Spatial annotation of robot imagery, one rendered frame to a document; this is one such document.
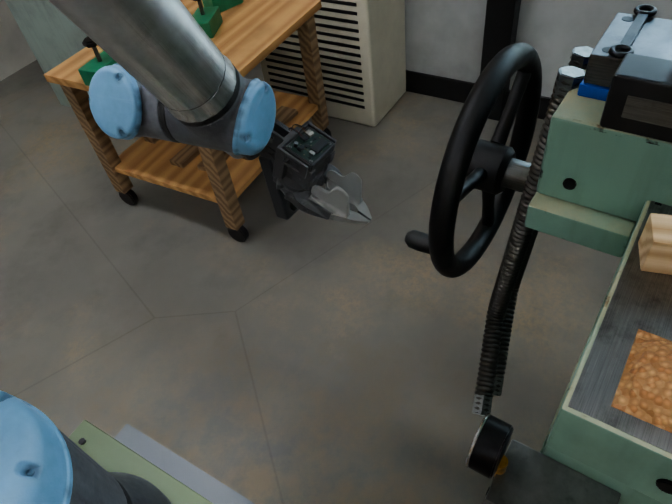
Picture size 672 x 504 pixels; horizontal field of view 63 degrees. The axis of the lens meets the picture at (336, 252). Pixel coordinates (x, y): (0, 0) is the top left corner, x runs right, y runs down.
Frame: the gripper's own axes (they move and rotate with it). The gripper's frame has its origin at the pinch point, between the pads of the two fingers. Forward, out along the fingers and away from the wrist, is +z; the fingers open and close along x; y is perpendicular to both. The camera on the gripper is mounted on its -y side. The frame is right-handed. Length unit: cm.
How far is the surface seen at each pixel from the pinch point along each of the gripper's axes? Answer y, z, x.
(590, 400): 30.7, 26.1, -24.7
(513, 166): 18.6, 13.3, 5.1
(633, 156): 33.4, 20.9, -3.3
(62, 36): -93, -157, 61
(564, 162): 29.2, 16.8, -3.4
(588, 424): 30.5, 26.7, -26.2
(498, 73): 29.3, 6.6, 3.0
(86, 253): -106, -84, 3
